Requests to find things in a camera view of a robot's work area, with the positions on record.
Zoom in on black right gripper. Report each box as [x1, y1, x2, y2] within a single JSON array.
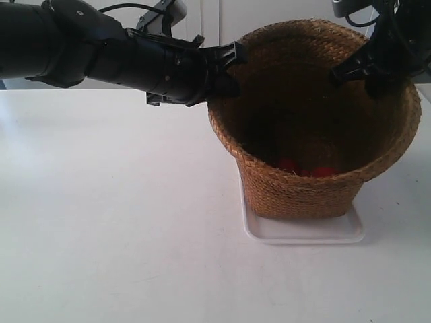
[[329, 1, 430, 99]]

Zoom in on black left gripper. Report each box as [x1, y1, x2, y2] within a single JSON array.
[[127, 28, 248, 106]]

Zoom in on brown woven wicker basket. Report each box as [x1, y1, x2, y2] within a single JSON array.
[[208, 19, 422, 219]]

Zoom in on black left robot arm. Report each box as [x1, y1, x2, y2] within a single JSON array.
[[1, 0, 247, 106]]

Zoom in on white rectangular plastic tray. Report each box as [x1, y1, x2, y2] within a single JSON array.
[[238, 177, 365, 246]]

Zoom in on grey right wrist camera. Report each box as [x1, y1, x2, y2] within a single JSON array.
[[331, 0, 374, 17]]

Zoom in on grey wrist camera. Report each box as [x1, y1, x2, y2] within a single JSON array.
[[136, 0, 187, 37], [331, 0, 374, 17]]

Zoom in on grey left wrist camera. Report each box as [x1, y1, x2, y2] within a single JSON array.
[[136, 0, 187, 37]]

